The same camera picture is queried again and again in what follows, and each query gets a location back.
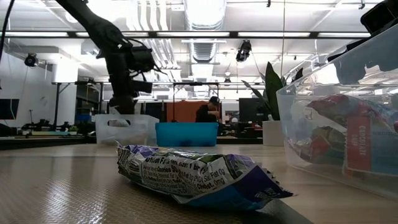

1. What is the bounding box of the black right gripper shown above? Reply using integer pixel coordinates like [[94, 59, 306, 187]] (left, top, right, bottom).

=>
[[334, 43, 398, 85]]

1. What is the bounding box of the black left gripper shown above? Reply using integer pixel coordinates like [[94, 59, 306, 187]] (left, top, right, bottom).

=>
[[105, 58, 137, 115]]

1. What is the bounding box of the purple granola bar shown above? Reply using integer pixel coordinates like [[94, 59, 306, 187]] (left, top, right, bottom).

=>
[[116, 141, 295, 212]]

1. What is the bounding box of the clear tall plastic bin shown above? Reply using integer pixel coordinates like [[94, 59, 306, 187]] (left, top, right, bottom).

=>
[[95, 114, 160, 146]]

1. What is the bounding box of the orange partition panel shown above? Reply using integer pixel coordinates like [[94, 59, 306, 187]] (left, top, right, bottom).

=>
[[166, 101, 223, 123]]

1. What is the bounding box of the clear shallow plastic container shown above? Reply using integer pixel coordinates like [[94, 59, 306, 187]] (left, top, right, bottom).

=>
[[275, 23, 398, 200]]

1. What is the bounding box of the teal plastic bin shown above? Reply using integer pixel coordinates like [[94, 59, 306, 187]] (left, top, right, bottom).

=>
[[155, 121, 220, 147]]

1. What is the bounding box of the green plant in white pot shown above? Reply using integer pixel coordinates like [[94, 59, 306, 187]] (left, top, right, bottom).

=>
[[241, 61, 304, 147]]

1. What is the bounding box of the person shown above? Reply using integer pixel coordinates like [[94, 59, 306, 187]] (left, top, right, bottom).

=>
[[195, 96, 222, 123]]

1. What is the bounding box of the tan mat with grey border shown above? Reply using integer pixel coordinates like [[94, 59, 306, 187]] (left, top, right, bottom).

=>
[[0, 154, 315, 224]]

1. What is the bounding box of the black ceiling spotlight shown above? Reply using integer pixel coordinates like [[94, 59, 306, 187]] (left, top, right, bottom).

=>
[[24, 52, 39, 68]]

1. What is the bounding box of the black overhead beam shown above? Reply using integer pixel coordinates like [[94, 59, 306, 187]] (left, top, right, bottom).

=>
[[0, 30, 398, 39]]

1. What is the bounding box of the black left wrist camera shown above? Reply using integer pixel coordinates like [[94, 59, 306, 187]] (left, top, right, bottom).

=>
[[130, 80, 154, 95]]

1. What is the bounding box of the black background rig frame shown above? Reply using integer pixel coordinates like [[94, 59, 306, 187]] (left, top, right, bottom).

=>
[[172, 81, 220, 123]]

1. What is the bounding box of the silver ventilation duct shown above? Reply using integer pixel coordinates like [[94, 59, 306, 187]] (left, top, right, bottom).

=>
[[182, 0, 228, 100]]

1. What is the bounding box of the black overhead camera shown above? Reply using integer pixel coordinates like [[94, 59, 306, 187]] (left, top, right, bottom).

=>
[[235, 39, 252, 63]]

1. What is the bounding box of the black wall monitor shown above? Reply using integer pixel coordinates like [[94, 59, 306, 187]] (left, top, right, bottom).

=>
[[0, 98, 20, 121]]

